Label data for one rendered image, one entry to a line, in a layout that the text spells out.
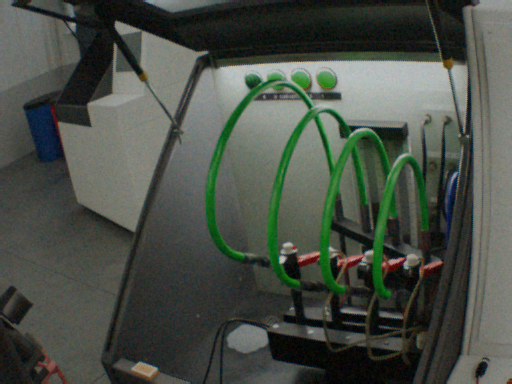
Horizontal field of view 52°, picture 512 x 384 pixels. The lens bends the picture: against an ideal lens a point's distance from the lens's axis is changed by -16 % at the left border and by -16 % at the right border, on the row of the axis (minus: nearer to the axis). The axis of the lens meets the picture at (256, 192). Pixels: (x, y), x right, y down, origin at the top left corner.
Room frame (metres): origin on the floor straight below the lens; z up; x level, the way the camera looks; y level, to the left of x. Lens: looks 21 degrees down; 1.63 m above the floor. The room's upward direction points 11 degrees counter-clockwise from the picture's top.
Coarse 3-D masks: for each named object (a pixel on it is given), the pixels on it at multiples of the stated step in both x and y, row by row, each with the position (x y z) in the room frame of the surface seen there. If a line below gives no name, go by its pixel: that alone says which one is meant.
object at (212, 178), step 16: (272, 80) 1.00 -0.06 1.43; (288, 80) 1.03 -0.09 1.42; (256, 96) 0.95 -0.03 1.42; (304, 96) 1.07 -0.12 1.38; (240, 112) 0.91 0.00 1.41; (224, 128) 0.88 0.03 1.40; (320, 128) 1.10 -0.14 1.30; (224, 144) 0.87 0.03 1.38; (208, 176) 0.84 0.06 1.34; (208, 192) 0.83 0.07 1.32; (208, 208) 0.82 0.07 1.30; (208, 224) 0.82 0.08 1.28; (240, 256) 0.85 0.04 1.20
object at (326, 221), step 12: (360, 132) 0.87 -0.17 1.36; (372, 132) 0.91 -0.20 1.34; (348, 144) 0.84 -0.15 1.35; (348, 156) 0.83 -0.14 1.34; (384, 156) 0.94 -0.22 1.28; (336, 168) 0.80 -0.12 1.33; (384, 168) 0.95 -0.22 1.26; (336, 180) 0.79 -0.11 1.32; (336, 192) 0.78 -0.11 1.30; (324, 204) 0.77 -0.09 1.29; (324, 216) 0.76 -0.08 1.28; (396, 216) 0.96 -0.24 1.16; (324, 228) 0.75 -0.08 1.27; (396, 228) 0.95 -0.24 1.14; (324, 240) 0.75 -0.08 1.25; (396, 240) 0.95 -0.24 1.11; (324, 252) 0.74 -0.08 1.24; (324, 264) 0.74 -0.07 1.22; (324, 276) 0.74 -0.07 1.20; (336, 288) 0.75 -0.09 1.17; (348, 288) 0.78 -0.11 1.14; (360, 288) 0.82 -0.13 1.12
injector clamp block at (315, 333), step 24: (288, 312) 1.00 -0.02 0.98; (312, 312) 0.98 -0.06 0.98; (288, 336) 0.92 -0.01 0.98; (312, 336) 0.90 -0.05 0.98; (336, 336) 0.88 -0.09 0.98; (360, 336) 0.86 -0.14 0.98; (288, 360) 0.93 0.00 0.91; (312, 360) 0.90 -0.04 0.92; (336, 360) 0.86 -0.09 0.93; (360, 360) 0.83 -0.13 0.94; (384, 360) 0.80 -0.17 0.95
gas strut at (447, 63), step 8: (432, 0) 0.77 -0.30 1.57; (432, 8) 0.78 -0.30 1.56; (432, 16) 0.78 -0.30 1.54; (440, 16) 0.78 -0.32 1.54; (440, 24) 0.79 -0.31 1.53; (440, 32) 0.79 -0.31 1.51; (440, 40) 0.80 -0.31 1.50; (440, 48) 0.81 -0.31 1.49; (448, 48) 0.81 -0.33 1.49; (448, 56) 0.81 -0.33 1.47; (448, 64) 0.81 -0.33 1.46; (448, 72) 0.83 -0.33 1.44; (456, 96) 0.85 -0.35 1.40; (456, 104) 0.85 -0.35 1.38; (456, 112) 0.86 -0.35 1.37; (464, 136) 0.88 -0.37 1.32
